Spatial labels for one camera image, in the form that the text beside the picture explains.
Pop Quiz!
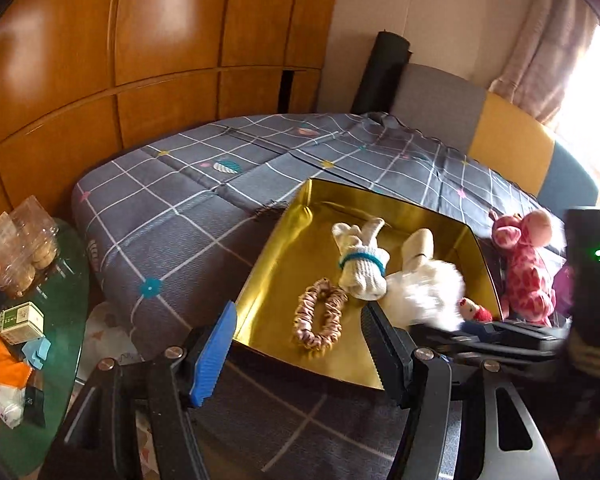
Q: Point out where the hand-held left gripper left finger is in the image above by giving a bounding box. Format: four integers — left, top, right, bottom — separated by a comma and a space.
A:
40, 299, 238, 480

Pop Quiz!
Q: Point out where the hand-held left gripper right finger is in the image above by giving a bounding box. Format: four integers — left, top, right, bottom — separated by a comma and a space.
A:
361, 302, 561, 480

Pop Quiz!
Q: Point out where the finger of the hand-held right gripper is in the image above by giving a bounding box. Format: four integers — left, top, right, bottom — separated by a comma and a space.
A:
411, 327, 561, 361
462, 321, 573, 345

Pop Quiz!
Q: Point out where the small red doll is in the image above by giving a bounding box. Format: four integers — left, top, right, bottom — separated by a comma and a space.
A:
457, 297, 493, 323

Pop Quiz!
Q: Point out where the pink satin scrunchie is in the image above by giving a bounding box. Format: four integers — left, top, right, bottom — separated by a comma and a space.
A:
293, 278, 349, 351

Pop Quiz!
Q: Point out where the white sock teal band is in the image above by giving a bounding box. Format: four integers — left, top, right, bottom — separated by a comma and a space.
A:
331, 217, 391, 302

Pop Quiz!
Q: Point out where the gold tin box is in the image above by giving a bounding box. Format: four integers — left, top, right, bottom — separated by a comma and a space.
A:
228, 177, 503, 393

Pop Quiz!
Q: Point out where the pink giraffe plush toy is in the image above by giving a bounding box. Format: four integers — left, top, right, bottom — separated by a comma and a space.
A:
489, 208, 563, 323

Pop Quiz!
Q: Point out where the printed floor mat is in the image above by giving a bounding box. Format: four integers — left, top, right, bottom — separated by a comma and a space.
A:
77, 300, 156, 480

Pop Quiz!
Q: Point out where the grey plaid bed sheet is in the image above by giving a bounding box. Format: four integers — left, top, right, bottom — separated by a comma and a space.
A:
70, 112, 600, 480

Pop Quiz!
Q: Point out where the green glass side table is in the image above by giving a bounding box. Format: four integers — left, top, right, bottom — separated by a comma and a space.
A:
0, 217, 92, 466

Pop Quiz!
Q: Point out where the small blue foam piece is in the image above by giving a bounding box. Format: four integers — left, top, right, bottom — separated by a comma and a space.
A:
20, 336, 52, 368

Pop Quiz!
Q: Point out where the grey yellow blue headboard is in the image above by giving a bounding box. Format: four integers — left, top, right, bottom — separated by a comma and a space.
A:
390, 63, 600, 211

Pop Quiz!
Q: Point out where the small black pouch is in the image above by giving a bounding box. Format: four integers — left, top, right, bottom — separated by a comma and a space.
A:
22, 387, 46, 428

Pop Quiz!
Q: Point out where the green white small box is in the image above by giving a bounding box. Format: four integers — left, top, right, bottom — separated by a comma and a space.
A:
0, 301, 46, 346

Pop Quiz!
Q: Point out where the orange white snack packet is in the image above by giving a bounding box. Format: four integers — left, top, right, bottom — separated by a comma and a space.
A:
0, 324, 33, 429

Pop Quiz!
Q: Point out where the clear plastic cookie container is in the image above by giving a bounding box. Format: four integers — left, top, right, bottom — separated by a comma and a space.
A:
0, 195, 61, 298

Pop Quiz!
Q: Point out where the pink patterned curtain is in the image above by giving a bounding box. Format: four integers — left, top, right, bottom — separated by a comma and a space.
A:
487, 0, 600, 126

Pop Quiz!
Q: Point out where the black rolled yoga mat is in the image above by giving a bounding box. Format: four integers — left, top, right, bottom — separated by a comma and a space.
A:
350, 31, 412, 116

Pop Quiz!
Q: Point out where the wooden wardrobe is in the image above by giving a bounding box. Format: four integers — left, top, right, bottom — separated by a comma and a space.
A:
0, 0, 343, 221

